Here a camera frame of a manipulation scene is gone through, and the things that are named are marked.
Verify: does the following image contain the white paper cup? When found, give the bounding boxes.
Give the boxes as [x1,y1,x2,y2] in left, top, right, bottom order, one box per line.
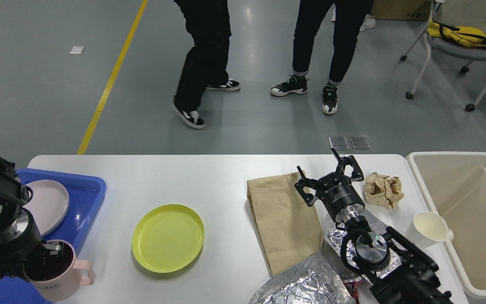
[412,212,454,247]

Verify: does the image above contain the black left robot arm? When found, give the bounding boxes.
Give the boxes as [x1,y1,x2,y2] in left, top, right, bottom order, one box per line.
[0,157,65,280]

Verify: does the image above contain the person in dark jeans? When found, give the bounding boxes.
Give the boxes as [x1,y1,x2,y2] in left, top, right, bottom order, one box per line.
[270,0,374,115]

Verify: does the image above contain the grey office chair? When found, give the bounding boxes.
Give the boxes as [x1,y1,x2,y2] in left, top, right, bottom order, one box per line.
[405,0,486,112]

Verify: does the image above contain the pink mug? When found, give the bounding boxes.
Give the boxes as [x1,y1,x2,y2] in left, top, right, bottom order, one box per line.
[23,240,96,302]

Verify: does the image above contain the floor outlet plate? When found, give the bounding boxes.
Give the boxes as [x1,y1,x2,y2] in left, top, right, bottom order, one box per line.
[350,136,372,149]
[329,136,350,150]

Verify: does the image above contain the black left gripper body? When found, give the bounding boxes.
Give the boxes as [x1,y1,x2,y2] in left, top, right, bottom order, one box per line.
[0,210,49,280]

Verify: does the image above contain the yellow bag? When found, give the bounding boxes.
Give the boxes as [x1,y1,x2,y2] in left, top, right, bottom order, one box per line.
[427,20,486,50]

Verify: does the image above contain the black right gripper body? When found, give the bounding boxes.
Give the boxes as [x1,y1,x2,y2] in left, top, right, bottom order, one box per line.
[317,175,365,223]

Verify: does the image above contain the small aluminium foil piece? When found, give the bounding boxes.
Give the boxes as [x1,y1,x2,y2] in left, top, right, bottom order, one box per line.
[325,209,402,279]

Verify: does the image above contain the pink plate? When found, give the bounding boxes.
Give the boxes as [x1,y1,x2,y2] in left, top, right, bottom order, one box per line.
[24,179,70,236]

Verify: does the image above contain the large crumpled aluminium foil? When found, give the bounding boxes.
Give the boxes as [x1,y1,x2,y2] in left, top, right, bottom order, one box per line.
[249,255,356,304]

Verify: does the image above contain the person in black shorts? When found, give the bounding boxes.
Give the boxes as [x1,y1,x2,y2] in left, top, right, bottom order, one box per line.
[331,4,375,32]

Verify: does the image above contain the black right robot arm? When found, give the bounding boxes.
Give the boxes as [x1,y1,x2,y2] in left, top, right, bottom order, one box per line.
[294,149,452,304]

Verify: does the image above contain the left floor outlet plate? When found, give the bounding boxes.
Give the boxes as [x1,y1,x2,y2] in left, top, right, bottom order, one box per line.
[329,136,350,150]

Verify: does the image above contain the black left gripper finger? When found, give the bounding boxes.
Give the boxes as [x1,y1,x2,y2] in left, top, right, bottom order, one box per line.
[43,241,65,258]
[23,256,51,275]

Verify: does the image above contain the blue plastic tray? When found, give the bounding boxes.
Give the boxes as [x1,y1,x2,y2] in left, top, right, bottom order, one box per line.
[0,168,106,304]

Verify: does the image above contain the yellow plate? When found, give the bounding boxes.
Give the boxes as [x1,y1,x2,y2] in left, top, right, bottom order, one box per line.
[131,204,205,274]

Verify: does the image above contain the brown paper bag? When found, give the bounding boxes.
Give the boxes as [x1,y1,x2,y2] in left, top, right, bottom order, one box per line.
[247,172,324,276]

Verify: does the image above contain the brown paper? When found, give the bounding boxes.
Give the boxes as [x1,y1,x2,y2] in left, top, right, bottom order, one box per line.
[363,172,405,209]

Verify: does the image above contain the beige plastic bin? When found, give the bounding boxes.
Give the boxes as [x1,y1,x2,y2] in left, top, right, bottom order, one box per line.
[407,152,486,299]

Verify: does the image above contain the right floor outlet plate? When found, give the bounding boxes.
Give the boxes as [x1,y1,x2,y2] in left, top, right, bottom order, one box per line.
[350,136,372,149]

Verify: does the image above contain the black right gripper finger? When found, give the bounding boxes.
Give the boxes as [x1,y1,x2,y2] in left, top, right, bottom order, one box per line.
[294,166,324,207]
[331,149,364,183]

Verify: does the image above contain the person in grey sweater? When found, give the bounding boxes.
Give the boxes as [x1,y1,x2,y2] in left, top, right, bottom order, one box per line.
[173,0,241,130]

